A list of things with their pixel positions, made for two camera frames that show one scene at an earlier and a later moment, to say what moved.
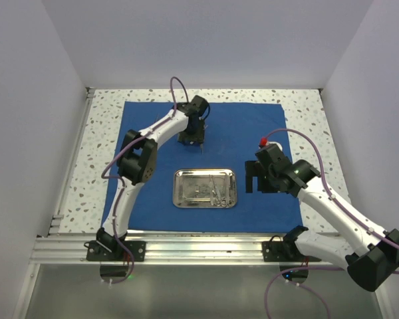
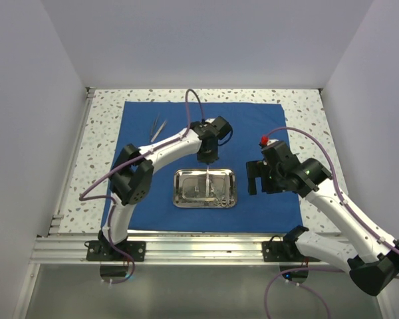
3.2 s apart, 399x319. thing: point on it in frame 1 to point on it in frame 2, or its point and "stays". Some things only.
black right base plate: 282,251 stays
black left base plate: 96,252 stays
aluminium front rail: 169,250 stays
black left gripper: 198,137 to 208,159
